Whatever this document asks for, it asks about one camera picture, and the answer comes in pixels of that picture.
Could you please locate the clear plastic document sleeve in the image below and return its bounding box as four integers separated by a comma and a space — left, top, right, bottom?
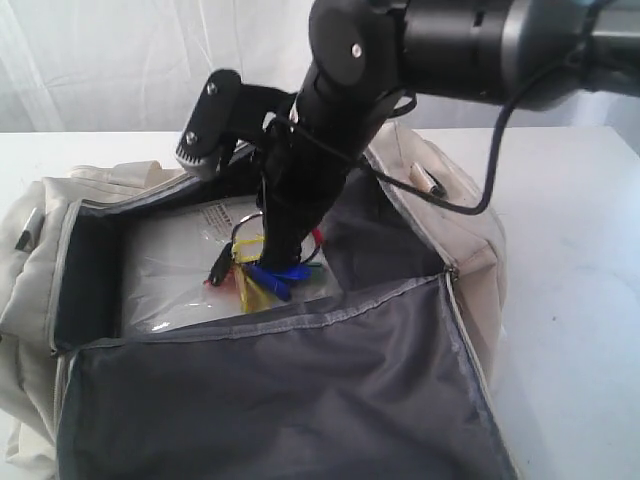
117, 194, 346, 336

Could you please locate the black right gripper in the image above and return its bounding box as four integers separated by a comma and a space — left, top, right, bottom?
254, 64, 416, 274

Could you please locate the cream duffel bag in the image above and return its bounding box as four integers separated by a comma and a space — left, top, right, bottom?
1, 147, 519, 479

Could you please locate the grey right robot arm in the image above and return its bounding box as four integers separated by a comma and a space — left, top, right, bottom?
260, 1, 639, 271

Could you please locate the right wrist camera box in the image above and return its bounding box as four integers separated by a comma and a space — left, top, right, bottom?
175, 69, 294, 181

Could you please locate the key bunch with colourful tags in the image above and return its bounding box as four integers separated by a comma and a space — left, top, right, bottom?
203, 212, 326, 313

